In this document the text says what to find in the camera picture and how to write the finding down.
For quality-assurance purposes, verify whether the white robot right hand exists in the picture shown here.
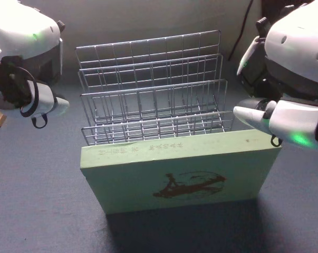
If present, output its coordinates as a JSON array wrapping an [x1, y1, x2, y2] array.
[[232, 0, 318, 157]]

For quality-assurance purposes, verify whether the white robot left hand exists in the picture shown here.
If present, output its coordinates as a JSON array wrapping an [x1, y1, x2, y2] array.
[[0, 0, 70, 129]]

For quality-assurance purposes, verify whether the light green rectangular box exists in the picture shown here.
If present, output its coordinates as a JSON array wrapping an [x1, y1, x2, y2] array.
[[80, 128, 283, 215]]

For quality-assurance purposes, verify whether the dark grey table cloth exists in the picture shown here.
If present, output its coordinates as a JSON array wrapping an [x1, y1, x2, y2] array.
[[0, 71, 318, 253]]

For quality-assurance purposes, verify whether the black cable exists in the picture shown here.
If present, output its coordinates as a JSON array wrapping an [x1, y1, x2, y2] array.
[[228, 0, 255, 61]]

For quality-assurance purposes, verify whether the wire metal rack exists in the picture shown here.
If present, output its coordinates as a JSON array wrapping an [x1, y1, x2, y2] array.
[[74, 30, 235, 147]]

